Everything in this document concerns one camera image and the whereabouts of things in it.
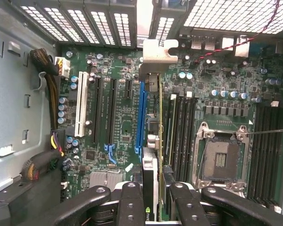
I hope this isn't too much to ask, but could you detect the red black twisted wire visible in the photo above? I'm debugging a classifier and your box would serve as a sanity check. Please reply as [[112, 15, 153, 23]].
[[192, 0, 282, 66]]

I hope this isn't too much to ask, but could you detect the CPU socket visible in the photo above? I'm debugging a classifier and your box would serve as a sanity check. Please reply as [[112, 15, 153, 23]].
[[194, 121, 250, 192]]

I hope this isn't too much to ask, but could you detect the short black expansion slot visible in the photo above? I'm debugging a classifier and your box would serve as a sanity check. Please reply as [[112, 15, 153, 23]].
[[125, 79, 133, 99]]

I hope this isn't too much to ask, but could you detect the multicolour power wire bundle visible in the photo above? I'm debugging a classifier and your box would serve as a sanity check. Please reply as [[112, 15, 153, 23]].
[[20, 128, 68, 182]]

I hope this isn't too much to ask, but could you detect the silver chipset heatsink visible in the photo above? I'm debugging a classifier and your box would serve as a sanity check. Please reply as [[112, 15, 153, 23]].
[[89, 171, 131, 189]]

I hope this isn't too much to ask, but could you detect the braided power wire bundle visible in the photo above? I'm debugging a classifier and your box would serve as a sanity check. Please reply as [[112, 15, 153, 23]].
[[29, 48, 62, 132]]

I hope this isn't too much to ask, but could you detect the thin metal locking lever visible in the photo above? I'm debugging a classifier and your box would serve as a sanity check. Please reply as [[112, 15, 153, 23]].
[[235, 129, 283, 137]]

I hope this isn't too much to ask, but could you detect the green Dell motherboard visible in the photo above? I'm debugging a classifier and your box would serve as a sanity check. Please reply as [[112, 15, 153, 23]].
[[58, 35, 283, 212]]

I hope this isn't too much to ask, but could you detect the blue expansion slot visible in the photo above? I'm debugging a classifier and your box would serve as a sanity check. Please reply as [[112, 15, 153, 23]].
[[134, 82, 147, 163]]

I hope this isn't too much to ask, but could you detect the white expansion slot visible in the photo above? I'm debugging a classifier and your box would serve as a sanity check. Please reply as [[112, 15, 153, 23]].
[[74, 71, 89, 138]]

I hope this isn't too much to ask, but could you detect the white power connector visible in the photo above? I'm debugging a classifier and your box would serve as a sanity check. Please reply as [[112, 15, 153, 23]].
[[53, 56, 71, 80]]

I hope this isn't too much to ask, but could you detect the long black expansion slot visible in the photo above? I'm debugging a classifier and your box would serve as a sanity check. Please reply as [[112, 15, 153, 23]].
[[91, 77, 101, 145], [104, 79, 118, 165]]

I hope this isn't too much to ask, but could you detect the black plastic shroud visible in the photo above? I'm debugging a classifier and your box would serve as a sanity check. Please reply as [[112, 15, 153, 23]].
[[0, 174, 62, 226]]

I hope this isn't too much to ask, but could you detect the open PC case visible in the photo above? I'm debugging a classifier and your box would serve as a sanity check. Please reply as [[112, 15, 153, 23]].
[[0, 0, 283, 226]]

